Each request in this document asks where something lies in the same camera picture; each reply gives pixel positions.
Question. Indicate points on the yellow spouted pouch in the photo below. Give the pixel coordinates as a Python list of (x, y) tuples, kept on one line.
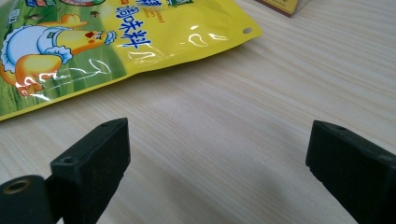
[(186, 31)]

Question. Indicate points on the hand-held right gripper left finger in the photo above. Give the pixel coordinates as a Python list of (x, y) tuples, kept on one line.
[(93, 168)]

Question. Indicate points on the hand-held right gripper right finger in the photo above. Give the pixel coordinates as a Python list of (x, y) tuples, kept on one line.
[(351, 168)]

